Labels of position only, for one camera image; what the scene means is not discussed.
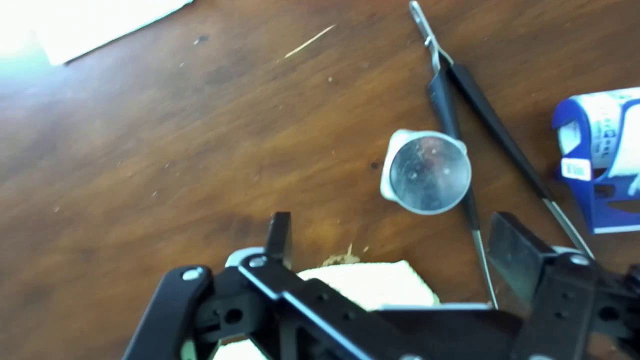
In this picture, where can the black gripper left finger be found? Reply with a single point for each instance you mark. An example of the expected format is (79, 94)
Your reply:
(200, 306)

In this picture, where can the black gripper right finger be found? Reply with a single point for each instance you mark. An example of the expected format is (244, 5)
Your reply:
(572, 301)

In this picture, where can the white paper packet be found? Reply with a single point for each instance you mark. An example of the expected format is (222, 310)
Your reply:
(372, 282)

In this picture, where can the thin wooden toothpick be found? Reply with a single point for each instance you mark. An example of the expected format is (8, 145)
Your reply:
(308, 40)

